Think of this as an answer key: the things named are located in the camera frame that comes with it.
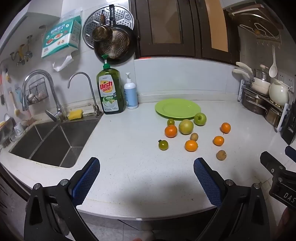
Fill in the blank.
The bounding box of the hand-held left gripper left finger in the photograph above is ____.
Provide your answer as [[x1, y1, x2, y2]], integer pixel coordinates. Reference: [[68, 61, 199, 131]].
[[24, 157, 101, 241]]

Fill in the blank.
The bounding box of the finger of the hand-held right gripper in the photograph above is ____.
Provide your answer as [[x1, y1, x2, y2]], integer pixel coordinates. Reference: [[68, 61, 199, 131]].
[[285, 145, 296, 158], [260, 151, 287, 179]]

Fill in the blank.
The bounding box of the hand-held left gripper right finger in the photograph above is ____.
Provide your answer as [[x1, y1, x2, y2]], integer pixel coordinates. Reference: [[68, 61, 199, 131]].
[[193, 158, 270, 241]]

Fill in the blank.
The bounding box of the large orange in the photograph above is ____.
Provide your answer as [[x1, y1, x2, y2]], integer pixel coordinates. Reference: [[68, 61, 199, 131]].
[[164, 125, 178, 138]]

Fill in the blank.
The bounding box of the green plate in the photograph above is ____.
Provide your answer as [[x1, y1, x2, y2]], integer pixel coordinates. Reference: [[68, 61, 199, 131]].
[[155, 98, 201, 121]]

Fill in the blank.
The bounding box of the person's right hand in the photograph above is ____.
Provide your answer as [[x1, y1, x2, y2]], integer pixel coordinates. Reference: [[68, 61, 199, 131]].
[[278, 206, 296, 235]]

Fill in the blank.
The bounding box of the metal pot rack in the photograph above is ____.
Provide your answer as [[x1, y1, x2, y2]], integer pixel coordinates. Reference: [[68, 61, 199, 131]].
[[238, 78, 290, 133]]

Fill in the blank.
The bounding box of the small steel pot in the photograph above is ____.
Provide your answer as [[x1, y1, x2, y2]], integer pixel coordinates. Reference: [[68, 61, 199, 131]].
[[264, 106, 284, 127]]

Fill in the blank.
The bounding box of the stainless steel sink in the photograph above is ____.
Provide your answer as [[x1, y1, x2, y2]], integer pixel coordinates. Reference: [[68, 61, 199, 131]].
[[9, 118, 100, 169]]

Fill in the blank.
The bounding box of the white ceramic jug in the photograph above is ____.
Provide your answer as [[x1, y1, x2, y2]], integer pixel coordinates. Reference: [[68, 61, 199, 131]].
[[269, 79, 290, 107]]

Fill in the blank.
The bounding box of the large yellow-green pear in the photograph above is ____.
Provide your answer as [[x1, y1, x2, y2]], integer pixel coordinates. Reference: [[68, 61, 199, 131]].
[[178, 119, 194, 135]]

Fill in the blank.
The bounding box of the large steel pot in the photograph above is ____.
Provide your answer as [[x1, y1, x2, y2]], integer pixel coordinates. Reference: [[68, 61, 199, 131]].
[[241, 91, 269, 115]]

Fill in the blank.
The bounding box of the green apple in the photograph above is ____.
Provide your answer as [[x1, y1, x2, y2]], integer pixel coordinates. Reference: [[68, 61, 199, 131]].
[[194, 112, 207, 126]]

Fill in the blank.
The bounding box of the yellow sponge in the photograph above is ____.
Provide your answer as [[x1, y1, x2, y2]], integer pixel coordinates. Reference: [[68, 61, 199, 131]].
[[68, 110, 83, 121]]

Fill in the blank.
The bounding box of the steel pot with lid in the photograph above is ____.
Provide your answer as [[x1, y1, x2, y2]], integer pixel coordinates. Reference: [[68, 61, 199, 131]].
[[254, 64, 270, 82]]

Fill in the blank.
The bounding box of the white rice spoon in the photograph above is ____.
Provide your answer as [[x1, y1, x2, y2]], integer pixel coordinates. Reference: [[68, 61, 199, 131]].
[[268, 45, 278, 78]]

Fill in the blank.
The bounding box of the thin gooseneck faucet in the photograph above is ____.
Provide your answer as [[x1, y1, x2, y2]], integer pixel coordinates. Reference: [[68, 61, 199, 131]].
[[68, 72, 103, 117]]

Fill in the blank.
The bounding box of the green dish soap bottle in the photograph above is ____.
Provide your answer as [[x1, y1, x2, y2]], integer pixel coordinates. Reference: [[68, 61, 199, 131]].
[[96, 54, 125, 115]]

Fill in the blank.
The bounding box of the large chrome faucet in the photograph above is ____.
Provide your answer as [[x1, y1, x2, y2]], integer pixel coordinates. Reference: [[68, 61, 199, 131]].
[[22, 70, 68, 122]]

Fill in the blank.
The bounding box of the white pump bottle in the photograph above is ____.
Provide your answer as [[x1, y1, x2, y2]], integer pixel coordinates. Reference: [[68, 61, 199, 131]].
[[124, 72, 139, 110]]

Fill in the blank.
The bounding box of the dish brush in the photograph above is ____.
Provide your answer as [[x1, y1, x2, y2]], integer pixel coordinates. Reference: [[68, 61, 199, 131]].
[[9, 90, 22, 116]]

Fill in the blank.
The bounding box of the white plastic bag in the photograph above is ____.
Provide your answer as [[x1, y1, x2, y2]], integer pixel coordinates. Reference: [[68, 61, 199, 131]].
[[52, 54, 75, 72]]

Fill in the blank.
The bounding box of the black hanging brush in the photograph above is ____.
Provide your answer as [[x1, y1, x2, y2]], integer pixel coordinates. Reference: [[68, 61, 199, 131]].
[[0, 76, 5, 106]]

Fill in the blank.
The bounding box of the brass perforated strainer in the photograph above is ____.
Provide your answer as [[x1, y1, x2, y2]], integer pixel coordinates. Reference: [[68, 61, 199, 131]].
[[97, 30, 130, 59]]

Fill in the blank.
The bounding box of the yellow hanging kitchen tool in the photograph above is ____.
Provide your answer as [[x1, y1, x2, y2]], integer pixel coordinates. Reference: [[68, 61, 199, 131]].
[[15, 44, 26, 67]]

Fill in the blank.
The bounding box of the black frying pan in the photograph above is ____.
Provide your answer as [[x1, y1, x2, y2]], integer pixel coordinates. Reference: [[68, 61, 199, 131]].
[[93, 4, 137, 65]]

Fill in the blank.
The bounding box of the metal hanging kitchen tool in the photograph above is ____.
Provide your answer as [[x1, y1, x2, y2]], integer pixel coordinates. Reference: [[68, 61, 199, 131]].
[[25, 35, 33, 62]]

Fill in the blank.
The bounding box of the paper towel package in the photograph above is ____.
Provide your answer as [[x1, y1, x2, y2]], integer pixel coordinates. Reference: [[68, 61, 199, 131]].
[[41, 18, 82, 59]]

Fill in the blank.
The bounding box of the small brass saucepan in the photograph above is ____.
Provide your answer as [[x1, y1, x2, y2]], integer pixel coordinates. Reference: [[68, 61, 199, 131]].
[[92, 13, 113, 42]]

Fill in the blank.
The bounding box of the round metal steamer plate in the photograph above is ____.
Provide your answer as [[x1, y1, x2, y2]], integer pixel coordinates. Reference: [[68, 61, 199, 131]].
[[83, 5, 135, 49]]

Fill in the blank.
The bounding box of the wall power outlet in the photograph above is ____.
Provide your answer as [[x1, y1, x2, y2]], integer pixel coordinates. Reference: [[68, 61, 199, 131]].
[[277, 71, 296, 85]]

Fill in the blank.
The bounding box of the cream saucepan with handle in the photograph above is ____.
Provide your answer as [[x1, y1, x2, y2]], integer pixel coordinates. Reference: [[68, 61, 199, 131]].
[[235, 61, 271, 90], [232, 69, 271, 96]]

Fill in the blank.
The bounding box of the black wire basket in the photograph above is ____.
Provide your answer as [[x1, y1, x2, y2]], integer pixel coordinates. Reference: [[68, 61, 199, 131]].
[[25, 77, 49, 105]]

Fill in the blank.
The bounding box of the wall rack with pan lid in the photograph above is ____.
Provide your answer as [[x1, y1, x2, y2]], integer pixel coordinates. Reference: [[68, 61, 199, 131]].
[[228, 6, 284, 48]]

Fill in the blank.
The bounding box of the dark brown window frame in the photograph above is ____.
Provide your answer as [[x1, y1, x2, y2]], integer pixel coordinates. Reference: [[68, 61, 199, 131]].
[[129, 0, 241, 66]]

